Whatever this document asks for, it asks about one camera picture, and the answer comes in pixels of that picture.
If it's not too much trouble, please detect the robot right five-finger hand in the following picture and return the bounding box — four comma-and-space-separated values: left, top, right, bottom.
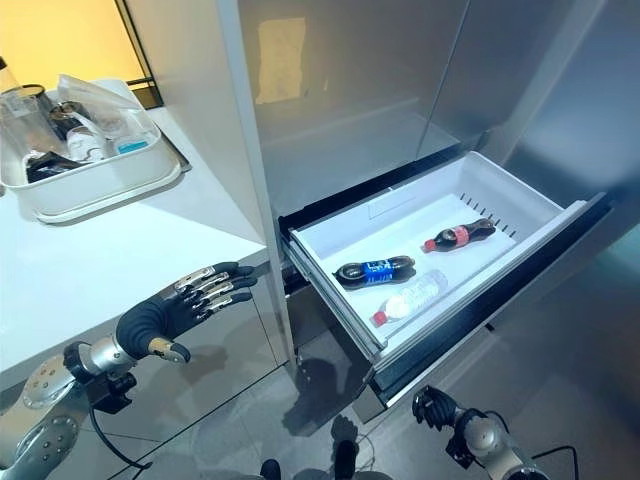
411, 384, 459, 431

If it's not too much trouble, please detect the robot left five-finger hand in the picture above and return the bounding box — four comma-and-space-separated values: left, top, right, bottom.
115, 260, 259, 363

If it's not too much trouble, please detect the white refrigerator drawer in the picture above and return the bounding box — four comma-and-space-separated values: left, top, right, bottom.
277, 149, 616, 409

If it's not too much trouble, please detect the silver refrigerator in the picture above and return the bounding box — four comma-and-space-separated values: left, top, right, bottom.
217, 0, 640, 426

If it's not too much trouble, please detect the counter cabinet with glossy front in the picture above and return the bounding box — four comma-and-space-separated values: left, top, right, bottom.
0, 79, 292, 480

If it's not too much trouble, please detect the clear water bottle red cap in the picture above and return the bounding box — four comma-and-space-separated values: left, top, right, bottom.
369, 268, 450, 329

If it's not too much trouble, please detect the white plastic tray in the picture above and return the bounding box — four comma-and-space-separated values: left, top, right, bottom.
0, 107, 193, 226

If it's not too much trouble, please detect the cola bottle blue label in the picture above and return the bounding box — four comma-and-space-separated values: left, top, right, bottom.
333, 254, 417, 292

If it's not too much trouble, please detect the cola bottle red label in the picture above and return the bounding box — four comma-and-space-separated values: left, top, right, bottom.
422, 217, 498, 255

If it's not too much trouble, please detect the black flat item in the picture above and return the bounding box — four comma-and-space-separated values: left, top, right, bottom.
25, 153, 77, 184

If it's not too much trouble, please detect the small white bottle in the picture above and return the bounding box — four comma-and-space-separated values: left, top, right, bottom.
66, 125, 107, 163

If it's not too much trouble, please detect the clear plastic bag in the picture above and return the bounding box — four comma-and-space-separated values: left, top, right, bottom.
56, 73, 151, 142

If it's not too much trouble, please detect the clear glass pitcher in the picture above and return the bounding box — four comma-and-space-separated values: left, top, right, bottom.
0, 83, 49, 167

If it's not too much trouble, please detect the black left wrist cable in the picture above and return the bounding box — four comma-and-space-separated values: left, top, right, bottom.
87, 394, 154, 471

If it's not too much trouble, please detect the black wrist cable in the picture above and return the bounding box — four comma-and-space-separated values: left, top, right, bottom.
87, 394, 154, 471
529, 443, 582, 459

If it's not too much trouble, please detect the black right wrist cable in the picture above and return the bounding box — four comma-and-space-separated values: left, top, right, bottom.
529, 443, 582, 459

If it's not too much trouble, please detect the black metal frame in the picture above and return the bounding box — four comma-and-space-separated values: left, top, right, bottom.
119, 0, 167, 109

